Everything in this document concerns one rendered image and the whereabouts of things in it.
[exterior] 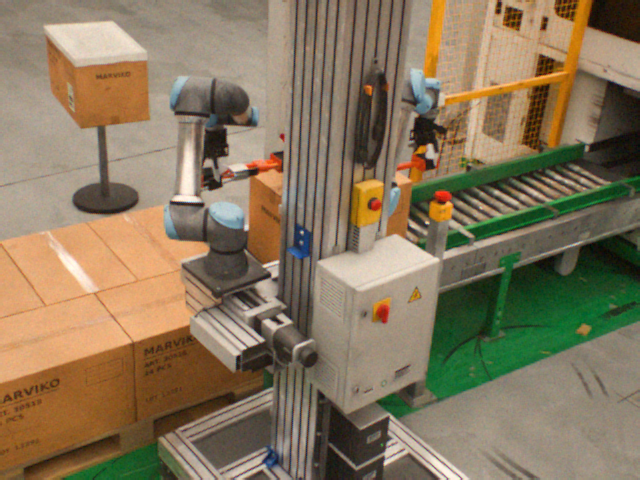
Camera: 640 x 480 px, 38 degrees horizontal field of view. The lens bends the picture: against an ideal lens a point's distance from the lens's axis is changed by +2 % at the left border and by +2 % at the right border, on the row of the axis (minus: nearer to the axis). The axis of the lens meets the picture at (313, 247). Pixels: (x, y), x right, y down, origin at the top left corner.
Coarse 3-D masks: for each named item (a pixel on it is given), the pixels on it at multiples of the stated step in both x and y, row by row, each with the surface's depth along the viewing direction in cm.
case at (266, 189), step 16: (256, 176) 396; (272, 176) 397; (400, 176) 405; (256, 192) 399; (272, 192) 387; (400, 192) 401; (256, 208) 402; (272, 208) 390; (400, 208) 405; (256, 224) 406; (272, 224) 393; (400, 224) 410; (256, 240) 410; (272, 240) 397; (256, 256) 413; (272, 256) 400
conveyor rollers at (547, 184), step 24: (552, 168) 524; (576, 168) 522; (456, 192) 488; (480, 192) 487; (504, 192) 495; (528, 192) 494; (552, 192) 493; (576, 192) 499; (456, 216) 464; (480, 216) 464; (408, 240) 442; (480, 240) 441
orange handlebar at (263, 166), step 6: (258, 162) 374; (264, 162) 375; (270, 162) 378; (276, 162) 376; (408, 162) 384; (414, 162) 384; (252, 168) 370; (258, 168) 371; (264, 168) 373; (270, 168) 374; (402, 168) 382; (222, 174) 364
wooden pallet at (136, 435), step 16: (240, 384) 399; (256, 384) 404; (208, 400) 392; (224, 400) 408; (240, 400) 403; (160, 416) 380; (176, 416) 397; (192, 416) 398; (112, 432) 370; (128, 432) 374; (144, 432) 379; (160, 432) 388; (64, 448) 360; (96, 448) 378; (112, 448) 378; (128, 448) 379; (32, 464) 354; (48, 464) 369; (64, 464) 369; (80, 464) 370; (96, 464) 372
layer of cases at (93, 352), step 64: (0, 256) 404; (64, 256) 407; (128, 256) 410; (192, 256) 414; (0, 320) 363; (64, 320) 365; (128, 320) 367; (0, 384) 330; (64, 384) 346; (128, 384) 363; (192, 384) 383; (0, 448) 343
